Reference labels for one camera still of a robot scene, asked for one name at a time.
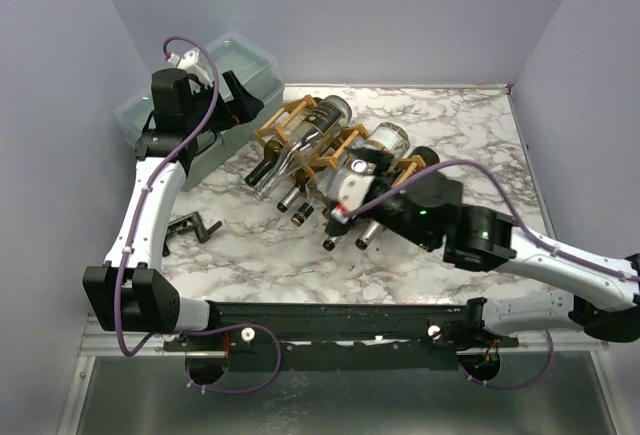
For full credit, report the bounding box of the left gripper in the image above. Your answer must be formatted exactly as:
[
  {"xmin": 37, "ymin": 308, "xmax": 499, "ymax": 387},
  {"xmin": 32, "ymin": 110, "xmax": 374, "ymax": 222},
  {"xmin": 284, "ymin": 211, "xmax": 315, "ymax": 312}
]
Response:
[{"xmin": 185, "ymin": 70, "xmax": 263, "ymax": 135}]

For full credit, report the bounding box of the green bottle silver capsule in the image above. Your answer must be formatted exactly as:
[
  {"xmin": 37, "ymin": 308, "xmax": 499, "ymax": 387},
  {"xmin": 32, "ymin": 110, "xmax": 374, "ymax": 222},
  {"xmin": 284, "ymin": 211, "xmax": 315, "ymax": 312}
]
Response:
[{"xmin": 355, "ymin": 146, "xmax": 440, "ymax": 250}]

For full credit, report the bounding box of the clear bottle black cap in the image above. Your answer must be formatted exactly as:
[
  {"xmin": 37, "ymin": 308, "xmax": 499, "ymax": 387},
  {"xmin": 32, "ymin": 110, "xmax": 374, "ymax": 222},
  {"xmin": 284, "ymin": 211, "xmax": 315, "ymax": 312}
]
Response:
[{"xmin": 322, "ymin": 122, "xmax": 410, "ymax": 200}]

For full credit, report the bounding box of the green wine bottle white label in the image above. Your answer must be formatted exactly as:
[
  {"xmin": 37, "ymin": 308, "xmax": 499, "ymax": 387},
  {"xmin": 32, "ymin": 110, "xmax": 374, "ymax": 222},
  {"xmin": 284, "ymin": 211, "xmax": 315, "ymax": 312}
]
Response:
[{"xmin": 322, "ymin": 235, "xmax": 343, "ymax": 252}]

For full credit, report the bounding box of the dark green wine bottle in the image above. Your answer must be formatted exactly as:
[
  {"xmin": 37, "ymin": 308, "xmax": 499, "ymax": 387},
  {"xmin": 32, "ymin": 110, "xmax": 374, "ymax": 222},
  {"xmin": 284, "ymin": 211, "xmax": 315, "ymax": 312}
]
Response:
[{"xmin": 244, "ymin": 97, "xmax": 334, "ymax": 188}]

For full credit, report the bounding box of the clear square liquor bottle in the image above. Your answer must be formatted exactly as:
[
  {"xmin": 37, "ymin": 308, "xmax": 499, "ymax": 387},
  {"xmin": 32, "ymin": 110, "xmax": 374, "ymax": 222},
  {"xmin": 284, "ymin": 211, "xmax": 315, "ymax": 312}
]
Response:
[{"xmin": 291, "ymin": 138, "xmax": 364, "ymax": 227}]

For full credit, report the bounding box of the green wine bottle brown label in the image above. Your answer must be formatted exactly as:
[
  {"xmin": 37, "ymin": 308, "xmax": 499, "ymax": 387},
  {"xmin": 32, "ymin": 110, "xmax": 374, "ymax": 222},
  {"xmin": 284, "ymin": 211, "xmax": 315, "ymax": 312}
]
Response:
[{"xmin": 276, "ymin": 135, "xmax": 344, "ymax": 213}]

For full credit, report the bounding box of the tall clear glass bottle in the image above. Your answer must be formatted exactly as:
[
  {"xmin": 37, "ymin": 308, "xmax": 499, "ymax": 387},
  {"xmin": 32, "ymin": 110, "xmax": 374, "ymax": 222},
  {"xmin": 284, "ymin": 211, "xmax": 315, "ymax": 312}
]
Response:
[{"xmin": 254, "ymin": 95, "xmax": 352, "ymax": 201}]

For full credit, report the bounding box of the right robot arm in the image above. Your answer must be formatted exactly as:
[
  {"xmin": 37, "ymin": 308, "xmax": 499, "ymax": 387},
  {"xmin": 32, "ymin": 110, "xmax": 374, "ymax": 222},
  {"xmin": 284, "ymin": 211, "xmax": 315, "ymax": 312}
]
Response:
[{"xmin": 326, "ymin": 149, "xmax": 639, "ymax": 347}]

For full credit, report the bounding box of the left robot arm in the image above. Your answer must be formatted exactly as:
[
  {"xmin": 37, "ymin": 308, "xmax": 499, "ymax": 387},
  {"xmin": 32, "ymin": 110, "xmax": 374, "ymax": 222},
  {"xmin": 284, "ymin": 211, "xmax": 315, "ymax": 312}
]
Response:
[{"xmin": 82, "ymin": 68, "xmax": 264, "ymax": 350}]

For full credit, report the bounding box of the wooden wine rack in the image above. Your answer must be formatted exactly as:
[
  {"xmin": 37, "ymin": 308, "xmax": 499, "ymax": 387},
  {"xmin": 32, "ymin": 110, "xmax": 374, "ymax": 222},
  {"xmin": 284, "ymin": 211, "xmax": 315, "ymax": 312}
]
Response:
[{"xmin": 245, "ymin": 95, "xmax": 410, "ymax": 200}]

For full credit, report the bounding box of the translucent green storage box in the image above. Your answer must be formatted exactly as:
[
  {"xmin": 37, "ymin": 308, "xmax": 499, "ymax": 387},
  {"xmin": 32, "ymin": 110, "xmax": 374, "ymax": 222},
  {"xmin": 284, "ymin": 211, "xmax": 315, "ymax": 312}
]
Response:
[{"xmin": 115, "ymin": 32, "xmax": 284, "ymax": 191}]

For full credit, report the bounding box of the black corkscrew tool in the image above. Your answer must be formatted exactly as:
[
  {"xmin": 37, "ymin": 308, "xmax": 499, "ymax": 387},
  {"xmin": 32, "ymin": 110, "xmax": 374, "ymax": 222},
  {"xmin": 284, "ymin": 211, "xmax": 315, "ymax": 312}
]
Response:
[{"xmin": 162, "ymin": 211, "xmax": 223, "ymax": 257}]

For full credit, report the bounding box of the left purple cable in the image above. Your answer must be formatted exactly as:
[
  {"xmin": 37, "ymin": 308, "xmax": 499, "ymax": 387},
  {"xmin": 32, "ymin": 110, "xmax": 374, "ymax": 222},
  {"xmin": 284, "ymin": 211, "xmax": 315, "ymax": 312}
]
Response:
[{"xmin": 112, "ymin": 36, "xmax": 282, "ymax": 396}]

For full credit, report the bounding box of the purple cable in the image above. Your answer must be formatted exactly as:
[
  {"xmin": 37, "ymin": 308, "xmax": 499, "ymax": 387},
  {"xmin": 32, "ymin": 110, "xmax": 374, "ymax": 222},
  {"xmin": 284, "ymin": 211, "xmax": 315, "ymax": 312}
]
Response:
[
  {"xmin": 112, "ymin": 36, "xmax": 282, "ymax": 396},
  {"xmin": 344, "ymin": 158, "xmax": 640, "ymax": 389}
]

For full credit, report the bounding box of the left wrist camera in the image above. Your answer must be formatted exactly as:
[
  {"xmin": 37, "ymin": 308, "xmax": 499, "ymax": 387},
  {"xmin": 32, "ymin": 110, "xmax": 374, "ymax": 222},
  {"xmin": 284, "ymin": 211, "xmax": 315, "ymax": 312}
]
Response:
[{"xmin": 166, "ymin": 49, "xmax": 213, "ymax": 87}]

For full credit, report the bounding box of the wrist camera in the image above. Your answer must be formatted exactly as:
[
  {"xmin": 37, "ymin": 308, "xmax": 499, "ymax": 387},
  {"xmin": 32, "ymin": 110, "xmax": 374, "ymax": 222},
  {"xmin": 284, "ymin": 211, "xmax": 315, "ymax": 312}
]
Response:
[
  {"xmin": 166, "ymin": 49, "xmax": 213, "ymax": 87},
  {"xmin": 325, "ymin": 159, "xmax": 375, "ymax": 223}
]

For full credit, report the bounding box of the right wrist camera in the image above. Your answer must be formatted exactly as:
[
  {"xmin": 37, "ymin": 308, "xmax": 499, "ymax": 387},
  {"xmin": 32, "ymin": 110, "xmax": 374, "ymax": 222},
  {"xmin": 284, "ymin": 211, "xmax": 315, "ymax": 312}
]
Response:
[{"xmin": 325, "ymin": 159, "xmax": 375, "ymax": 223}]

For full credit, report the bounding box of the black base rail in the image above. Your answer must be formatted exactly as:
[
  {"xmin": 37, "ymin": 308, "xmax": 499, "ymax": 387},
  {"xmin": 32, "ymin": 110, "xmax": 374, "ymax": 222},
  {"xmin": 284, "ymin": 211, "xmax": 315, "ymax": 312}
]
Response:
[{"xmin": 102, "ymin": 294, "xmax": 521, "ymax": 374}]

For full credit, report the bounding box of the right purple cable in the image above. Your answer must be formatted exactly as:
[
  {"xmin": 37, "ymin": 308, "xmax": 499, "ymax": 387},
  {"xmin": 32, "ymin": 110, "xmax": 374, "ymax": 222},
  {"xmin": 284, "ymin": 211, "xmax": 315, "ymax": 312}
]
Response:
[{"xmin": 344, "ymin": 158, "xmax": 640, "ymax": 389}]

